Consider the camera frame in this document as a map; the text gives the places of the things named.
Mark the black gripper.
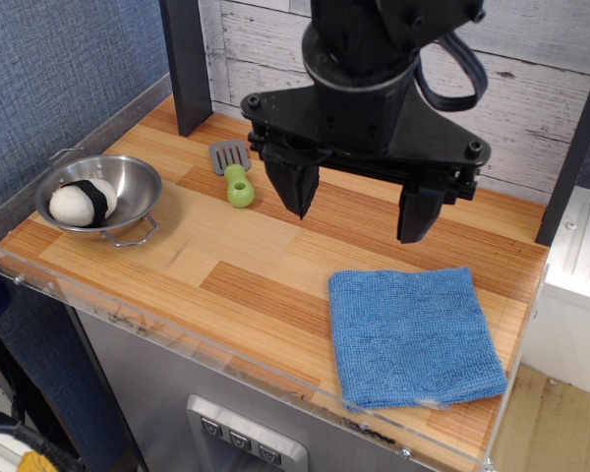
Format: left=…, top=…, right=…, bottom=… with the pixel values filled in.
left=241, top=70, right=491, bottom=244

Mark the green handled grey spatula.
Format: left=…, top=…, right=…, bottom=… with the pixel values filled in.
left=208, top=140, right=256, bottom=208

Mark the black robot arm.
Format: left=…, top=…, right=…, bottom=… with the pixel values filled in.
left=241, top=1, right=491, bottom=243

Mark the blue towel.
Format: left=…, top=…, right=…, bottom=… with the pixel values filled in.
left=328, top=267, right=507, bottom=409

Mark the white aluminium block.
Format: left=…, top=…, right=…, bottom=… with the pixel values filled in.
left=521, top=187, right=590, bottom=392

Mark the clear acrylic edge guard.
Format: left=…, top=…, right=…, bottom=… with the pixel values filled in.
left=0, top=237, right=552, bottom=472

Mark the white toy rice ball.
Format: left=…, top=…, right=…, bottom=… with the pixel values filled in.
left=49, top=178, right=117, bottom=227

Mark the steel cabinet front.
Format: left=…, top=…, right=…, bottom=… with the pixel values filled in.
left=76, top=310, right=427, bottom=471

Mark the silver button panel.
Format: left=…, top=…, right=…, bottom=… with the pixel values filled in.
left=186, top=394, right=309, bottom=471

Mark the yellow object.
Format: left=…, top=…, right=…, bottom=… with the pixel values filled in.
left=16, top=451, right=58, bottom=472

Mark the dark right post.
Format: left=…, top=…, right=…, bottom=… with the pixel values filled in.
left=535, top=91, right=590, bottom=247

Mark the dark post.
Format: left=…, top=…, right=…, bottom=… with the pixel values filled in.
left=535, top=91, right=590, bottom=247
left=159, top=0, right=212, bottom=137

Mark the dark left post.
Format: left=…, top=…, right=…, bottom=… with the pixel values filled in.
left=159, top=0, right=212, bottom=137

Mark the steel bowl with handles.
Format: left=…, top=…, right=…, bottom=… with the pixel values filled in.
left=34, top=154, right=163, bottom=248

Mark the black cable bundle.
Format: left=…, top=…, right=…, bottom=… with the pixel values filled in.
left=0, top=420, right=85, bottom=472

